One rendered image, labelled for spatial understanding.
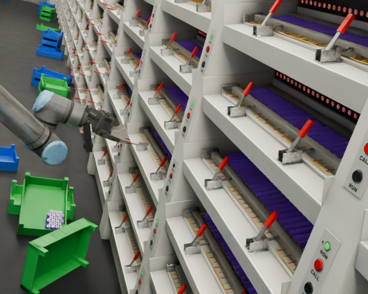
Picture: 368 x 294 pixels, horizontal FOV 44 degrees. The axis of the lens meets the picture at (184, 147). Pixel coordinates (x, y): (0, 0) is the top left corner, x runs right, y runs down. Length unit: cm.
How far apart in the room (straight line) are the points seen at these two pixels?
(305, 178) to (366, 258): 21
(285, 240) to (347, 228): 26
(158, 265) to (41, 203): 95
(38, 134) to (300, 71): 95
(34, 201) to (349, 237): 178
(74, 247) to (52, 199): 37
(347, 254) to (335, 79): 27
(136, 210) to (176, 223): 45
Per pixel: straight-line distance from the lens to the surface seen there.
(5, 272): 195
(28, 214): 223
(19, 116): 153
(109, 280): 199
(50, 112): 170
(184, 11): 158
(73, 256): 205
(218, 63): 125
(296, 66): 89
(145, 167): 169
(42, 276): 194
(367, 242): 68
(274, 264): 92
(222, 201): 110
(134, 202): 184
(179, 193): 135
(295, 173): 84
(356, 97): 74
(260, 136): 99
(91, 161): 280
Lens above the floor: 117
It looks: 18 degrees down
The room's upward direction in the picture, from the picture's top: 16 degrees clockwise
